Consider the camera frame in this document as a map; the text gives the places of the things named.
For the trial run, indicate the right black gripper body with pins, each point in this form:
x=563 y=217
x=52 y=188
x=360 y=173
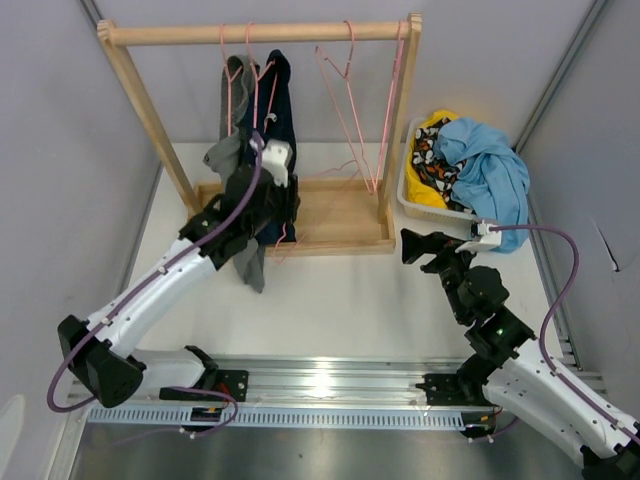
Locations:
x=438 y=251

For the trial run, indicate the yellow shorts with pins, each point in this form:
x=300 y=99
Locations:
x=430 y=178

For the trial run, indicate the pink hanger of yellow shorts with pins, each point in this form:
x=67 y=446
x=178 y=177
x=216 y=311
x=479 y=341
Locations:
x=384 y=144

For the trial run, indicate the camouflage patterned shorts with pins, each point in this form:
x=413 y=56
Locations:
x=436 y=176

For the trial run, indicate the pink hanger of camouflage shorts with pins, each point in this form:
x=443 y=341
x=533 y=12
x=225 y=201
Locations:
x=345 y=108

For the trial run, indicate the light blue shorts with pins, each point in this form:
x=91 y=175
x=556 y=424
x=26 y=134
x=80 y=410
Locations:
x=493 y=181

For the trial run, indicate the pink hanger of blue shorts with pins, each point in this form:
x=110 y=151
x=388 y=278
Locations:
x=318 y=217

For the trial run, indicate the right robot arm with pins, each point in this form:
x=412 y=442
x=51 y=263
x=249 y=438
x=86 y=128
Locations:
x=511 y=366

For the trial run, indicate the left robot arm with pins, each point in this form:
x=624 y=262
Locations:
x=102 y=351

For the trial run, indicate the navy blue shorts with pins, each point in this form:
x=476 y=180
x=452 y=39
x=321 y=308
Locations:
x=274 y=121

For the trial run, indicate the grey shorts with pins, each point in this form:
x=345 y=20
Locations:
x=237 y=83

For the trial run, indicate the pink hanger of grey shorts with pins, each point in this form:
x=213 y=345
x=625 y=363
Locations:
x=229 y=80

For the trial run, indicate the white plastic basket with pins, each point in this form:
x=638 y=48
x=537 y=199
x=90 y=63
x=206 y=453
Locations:
x=418 y=210

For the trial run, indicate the wooden clothes rack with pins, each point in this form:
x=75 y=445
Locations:
x=355 y=225

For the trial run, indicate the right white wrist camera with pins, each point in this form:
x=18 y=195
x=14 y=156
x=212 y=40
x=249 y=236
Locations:
x=484 y=236

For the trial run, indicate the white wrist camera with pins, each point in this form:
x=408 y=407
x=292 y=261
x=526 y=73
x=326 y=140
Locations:
x=276 y=156
x=484 y=236

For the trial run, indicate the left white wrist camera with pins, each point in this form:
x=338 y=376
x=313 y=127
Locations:
x=276 y=156

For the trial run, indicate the aluminium mounting rail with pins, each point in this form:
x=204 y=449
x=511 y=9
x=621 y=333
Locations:
x=325 y=382

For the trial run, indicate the slotted cable duct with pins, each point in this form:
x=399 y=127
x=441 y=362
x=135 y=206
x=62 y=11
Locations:
x=282 y=417

